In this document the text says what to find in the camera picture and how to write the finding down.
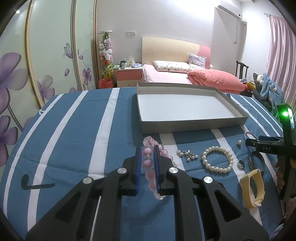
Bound pink bead bracelet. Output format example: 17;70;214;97
141;136;175;200

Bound silver bangle bracelets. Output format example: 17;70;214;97
244;131;265;170

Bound cream yellow wristwatch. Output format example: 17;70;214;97
240;169;265;209

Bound person's right hand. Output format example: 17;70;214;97
275;161;285;190

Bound small pearl stud earring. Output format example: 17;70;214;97
237;140;242;148

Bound grey shallow cardboard tray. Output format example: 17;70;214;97
137;83;248;134

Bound blue clothes pile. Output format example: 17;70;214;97
252;73;285;115

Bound blue white striped bedsheet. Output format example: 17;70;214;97
1;87;283;240

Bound pink curtain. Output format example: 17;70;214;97
267;15;295;105

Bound salmon folded quilt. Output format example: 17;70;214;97
188;69;245;93

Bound dark wooden chair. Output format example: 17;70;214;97
235;61;249;79

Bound pink nightstand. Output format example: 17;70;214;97
114;67;142;87

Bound red waste bin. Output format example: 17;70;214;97
98;78;113;89

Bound floral white pillow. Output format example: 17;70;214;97
153;60;194;73

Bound pink bed with headboard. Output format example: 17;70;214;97
141;36;241;93

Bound white mug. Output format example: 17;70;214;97
120;60;127;69

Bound purple patterned pillow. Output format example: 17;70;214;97
188;53;207;68

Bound plush toy tower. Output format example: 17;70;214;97
98;30;113;79

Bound white air conditioner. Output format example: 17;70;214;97
215;4;247;26

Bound floral sliding wardrobe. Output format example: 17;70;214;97
1;0;98;167

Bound white pearl bracelet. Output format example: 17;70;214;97
200;146;234;174

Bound wall power socket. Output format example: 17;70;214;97
126;31;137;36

